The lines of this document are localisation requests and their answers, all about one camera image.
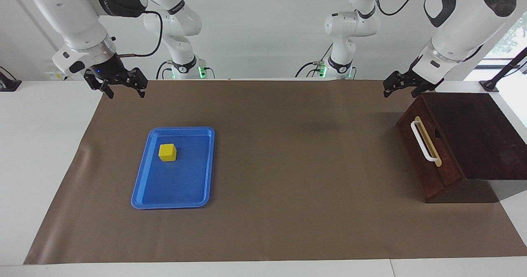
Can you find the yellow cube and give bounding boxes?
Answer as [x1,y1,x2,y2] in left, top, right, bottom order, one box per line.
[159,144,177,162]

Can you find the blue plastic tray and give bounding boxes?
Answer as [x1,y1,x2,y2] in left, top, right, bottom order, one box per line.
[131,127,215,210]

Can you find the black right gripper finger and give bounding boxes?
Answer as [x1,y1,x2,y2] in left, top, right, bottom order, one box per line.
[84,71,115,100]
[125,68,149,99]

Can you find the dark wooden drawer cabinet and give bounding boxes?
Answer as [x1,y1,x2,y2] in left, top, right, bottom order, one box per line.
[396,92,527,204]

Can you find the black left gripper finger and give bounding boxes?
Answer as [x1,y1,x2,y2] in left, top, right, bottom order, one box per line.
[382,70,407,99]
[410,79,444,98]

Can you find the black right arm base cable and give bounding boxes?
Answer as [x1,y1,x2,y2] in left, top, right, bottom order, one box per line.
[156,60,173,80]

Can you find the black left arm base cable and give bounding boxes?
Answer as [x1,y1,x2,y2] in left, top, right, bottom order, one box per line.
[295,42,335,79]

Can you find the wooden drawer with white handle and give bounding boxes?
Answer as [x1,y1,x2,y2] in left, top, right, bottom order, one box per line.
[396,93,462,200]

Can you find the white wall socket box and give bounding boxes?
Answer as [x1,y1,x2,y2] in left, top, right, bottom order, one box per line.
[44,61,85,81]

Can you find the black arm base cable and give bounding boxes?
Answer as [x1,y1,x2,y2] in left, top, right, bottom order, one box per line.
[156,60,173,80]
[295,42,335,79]

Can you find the black camera stand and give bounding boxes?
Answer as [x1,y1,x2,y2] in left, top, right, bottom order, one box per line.
[480,47,527,92]

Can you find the bright window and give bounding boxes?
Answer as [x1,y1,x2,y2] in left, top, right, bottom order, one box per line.
[482,12,527,63]

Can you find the brown table mat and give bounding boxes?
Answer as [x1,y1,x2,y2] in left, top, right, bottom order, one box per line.
[23,79,527,265]

